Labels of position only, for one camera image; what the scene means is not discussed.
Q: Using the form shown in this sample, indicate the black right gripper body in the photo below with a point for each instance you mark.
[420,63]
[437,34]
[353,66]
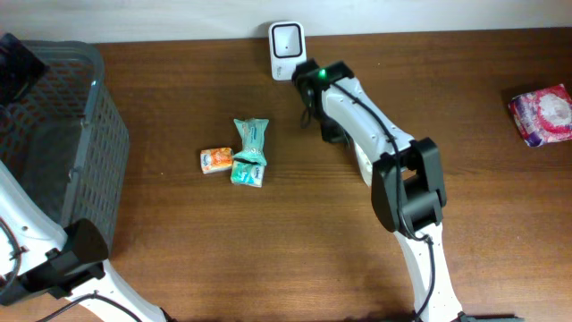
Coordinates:
[332,129]

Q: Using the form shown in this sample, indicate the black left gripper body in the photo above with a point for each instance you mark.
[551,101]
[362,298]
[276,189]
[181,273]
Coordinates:
[16,79]

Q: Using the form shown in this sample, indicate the green wet wipes pack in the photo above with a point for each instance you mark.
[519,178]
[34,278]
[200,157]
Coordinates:
[252,134]

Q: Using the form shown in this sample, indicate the small green tissue packet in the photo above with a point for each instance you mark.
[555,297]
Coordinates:
[247,174]

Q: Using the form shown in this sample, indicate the orange tissue packet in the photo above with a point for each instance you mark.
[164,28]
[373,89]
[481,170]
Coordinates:
[215,160]

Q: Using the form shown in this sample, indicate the red purple tissue pack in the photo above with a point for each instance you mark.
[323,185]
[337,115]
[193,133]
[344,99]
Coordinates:
[543,116]

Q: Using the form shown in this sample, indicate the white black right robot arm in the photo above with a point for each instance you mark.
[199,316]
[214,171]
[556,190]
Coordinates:
[407,181]

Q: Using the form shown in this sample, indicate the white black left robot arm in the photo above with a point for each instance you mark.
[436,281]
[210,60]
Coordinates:
[40,257]

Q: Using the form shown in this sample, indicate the white barcode scanner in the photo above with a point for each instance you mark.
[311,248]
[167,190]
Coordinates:
[287,48]

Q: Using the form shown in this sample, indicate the grey plastic basket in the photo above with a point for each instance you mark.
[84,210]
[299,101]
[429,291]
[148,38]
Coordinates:
[65,142]

